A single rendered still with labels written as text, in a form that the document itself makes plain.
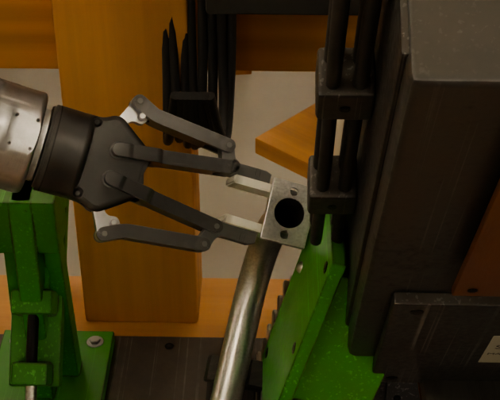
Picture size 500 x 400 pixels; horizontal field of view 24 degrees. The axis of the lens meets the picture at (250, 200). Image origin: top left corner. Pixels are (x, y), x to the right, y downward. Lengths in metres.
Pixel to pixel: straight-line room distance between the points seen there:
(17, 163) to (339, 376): 0.32
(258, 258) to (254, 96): 2.56
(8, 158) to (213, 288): 0.59
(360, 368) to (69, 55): 0.48
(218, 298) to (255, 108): 2.15
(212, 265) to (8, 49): 1.67
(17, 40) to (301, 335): 0.56
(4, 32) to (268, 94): 2.38
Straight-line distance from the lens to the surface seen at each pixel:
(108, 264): 1.39
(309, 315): 0.94
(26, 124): 0.95
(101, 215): 0.99
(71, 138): 0.96
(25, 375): 1.23
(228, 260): 2.96
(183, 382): 1.33
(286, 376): 0.98
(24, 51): 1.35
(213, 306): 1.46
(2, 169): 0.96
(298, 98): 3.65
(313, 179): 0.83
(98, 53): 1.23
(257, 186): 1.01
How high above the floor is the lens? 1.82
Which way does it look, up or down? 35 degrees down
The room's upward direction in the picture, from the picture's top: straight up
